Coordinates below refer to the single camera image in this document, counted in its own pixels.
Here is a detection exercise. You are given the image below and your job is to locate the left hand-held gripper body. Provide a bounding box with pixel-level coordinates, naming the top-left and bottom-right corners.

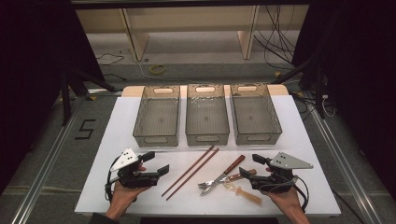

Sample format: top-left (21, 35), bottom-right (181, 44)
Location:
top-left (109, 147), bottom-right (159, 189)

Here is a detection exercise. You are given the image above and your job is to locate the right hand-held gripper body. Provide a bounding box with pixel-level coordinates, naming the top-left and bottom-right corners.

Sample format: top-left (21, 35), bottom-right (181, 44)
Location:
top-left (249, 151), bottom-right (315, 194)

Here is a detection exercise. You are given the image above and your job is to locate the wooden-handled fork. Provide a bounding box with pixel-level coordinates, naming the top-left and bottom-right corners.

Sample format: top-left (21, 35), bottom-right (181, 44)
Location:
top-left (197, 168), bottom-right (258, 191)

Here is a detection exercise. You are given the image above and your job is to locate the wooden-handled table knife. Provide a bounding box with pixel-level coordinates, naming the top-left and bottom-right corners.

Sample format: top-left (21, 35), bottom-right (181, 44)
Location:
top-left (200, 154), bottom-right (247, 197)

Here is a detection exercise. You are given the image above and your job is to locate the small wooden spoon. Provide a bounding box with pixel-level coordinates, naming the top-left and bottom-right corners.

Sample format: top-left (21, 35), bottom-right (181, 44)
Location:
top-left (223, 180), bottom-right (263, 205)

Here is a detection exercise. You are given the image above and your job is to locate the transparent grey plastic bin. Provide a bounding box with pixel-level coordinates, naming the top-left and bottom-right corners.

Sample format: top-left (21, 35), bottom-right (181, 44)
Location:
top-left (185, 83), bottom-right (231, 147)
top-left (133, 85), bottom-right (181, 147)
top-left (230, 83), bottom-right (283, 146)

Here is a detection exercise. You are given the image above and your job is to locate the person's left hand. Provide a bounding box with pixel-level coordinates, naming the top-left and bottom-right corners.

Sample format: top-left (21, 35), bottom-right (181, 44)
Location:
top-left (106, 180), bottom-right (151, 219)

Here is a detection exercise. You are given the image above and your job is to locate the person's right hand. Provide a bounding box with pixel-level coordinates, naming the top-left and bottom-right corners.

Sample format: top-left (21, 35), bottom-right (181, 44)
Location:
top-left (266, 186), bottom-right (308, 220)

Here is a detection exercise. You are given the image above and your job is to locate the white table sheet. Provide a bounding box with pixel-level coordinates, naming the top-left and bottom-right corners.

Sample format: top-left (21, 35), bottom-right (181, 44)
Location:
top-left (74, 94), bottom-right (342, 217)

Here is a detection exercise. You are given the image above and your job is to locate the yellow tape roll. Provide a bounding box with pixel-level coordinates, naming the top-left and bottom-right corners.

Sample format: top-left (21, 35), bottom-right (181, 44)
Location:
top-left (149, 63), bottom-right (167, 76)

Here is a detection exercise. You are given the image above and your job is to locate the black metal stand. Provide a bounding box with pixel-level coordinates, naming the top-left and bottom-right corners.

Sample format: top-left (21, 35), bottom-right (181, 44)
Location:
top-left (273, 58), bottom-right (327, 119)

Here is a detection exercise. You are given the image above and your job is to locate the black tripod stand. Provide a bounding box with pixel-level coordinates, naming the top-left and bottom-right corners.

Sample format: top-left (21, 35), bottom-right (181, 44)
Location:
top-left (60, 65), bottom-right (117, 126)

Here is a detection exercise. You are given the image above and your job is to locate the black curtain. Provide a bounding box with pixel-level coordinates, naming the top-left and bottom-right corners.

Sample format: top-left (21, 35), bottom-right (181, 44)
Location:
top-left (291, 0), bottom-right (396, 201)
top-left (0, 0), bottom-right (106, 194)

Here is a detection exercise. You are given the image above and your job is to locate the left hand-held gripper cable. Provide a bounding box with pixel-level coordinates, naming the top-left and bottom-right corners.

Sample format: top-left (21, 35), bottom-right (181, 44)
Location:
top-left (104, 156), bottom-right (121, 203)

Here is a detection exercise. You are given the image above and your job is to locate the hand-held gripper cable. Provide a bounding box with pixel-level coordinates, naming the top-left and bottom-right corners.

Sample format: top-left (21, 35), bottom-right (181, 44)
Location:
top-left (104, 156), bottom-right (121, 203)
top-left (260, 175), bottom-right (310, 213)

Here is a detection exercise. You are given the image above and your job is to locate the right hand-held gripper cable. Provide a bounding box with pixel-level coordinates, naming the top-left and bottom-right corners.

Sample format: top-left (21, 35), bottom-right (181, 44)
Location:
top-left (260, 175), bottom-right (310, 213)

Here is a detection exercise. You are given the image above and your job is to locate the aluminium floor rail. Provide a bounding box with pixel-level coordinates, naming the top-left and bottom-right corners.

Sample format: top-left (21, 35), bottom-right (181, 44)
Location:
top-left (10, 89), bottom-right (123, 224)
top-left (305, 92), bottom-right (375, 224)

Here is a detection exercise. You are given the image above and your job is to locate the white cable loop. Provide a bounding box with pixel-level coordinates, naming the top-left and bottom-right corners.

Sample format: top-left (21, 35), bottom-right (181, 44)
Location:
top-left (321, 93), bottom-right (338, 119)

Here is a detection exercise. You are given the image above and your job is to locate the white floor cable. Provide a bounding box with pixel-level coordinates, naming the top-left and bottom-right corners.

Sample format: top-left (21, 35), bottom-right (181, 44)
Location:
top-left (126, 49), bottom-right (188, 83)

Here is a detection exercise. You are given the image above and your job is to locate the thin black floor cable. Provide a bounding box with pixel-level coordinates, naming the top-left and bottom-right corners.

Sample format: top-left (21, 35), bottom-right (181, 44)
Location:
top-left (95, 51), bottom-right (125, 66)

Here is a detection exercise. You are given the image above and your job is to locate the bundle of black cables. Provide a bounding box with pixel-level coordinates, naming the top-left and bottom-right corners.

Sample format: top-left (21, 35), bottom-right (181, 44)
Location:
top-left (253, 4), bottom-right (297, 71)

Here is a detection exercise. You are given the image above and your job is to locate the light wooden furniture frame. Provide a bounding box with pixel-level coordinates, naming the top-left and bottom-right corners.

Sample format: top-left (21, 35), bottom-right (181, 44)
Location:
top-left (76, 4), bottom-right (309, 62)

